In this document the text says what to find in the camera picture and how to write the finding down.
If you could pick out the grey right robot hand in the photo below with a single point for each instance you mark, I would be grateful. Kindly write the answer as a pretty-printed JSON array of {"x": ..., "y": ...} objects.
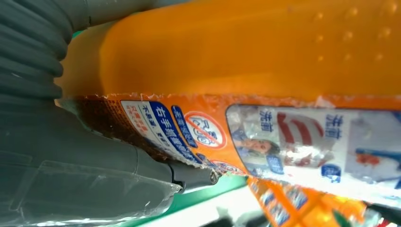
[{"x": 62, "y": 169}]

